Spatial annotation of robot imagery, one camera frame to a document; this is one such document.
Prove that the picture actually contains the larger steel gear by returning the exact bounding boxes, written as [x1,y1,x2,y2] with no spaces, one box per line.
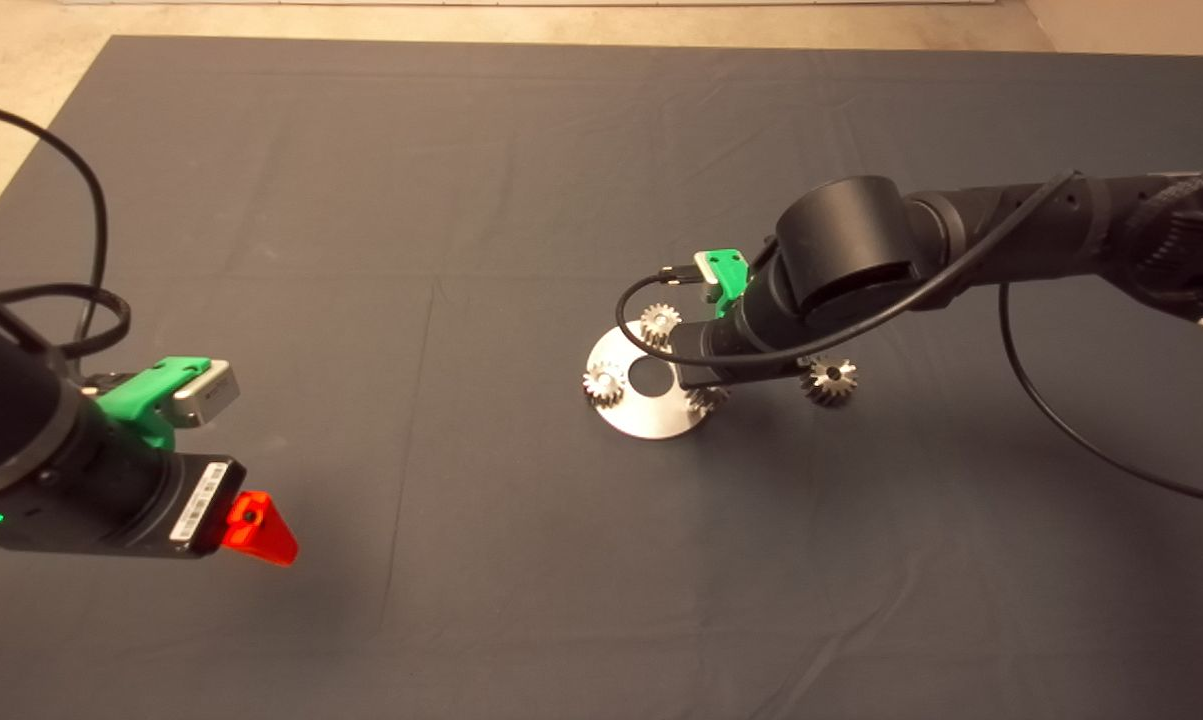
[799,356,860,408]

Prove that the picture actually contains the round metal plate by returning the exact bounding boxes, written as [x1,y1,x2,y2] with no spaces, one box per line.
[585,325,714,440]

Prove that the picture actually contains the silver left camera box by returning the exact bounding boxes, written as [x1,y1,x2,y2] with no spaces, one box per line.
[171,360,241,429]

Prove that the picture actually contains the thick braided black cable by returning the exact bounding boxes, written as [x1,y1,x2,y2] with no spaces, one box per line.
[0,284,131,359]

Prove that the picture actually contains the black left camera cable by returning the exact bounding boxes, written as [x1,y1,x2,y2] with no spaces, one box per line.
[0,102,110,381]

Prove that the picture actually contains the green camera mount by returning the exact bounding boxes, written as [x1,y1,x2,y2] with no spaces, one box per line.
[95,356,212,451]
[703,249,750,319]

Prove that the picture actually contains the green right camera mount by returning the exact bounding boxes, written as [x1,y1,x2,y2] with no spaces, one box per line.
[703,249,750,319]

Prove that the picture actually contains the green left camera mount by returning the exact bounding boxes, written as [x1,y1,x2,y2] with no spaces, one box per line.
[95,356,212,451]

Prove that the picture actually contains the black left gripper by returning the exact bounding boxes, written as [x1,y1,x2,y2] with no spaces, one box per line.
[116,452,300,567]

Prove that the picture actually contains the dark grey table cloth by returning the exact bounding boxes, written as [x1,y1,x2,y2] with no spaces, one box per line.
[0,36,1203,720]

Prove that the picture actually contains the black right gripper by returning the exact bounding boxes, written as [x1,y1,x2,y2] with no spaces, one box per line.
[669,305,812,391]

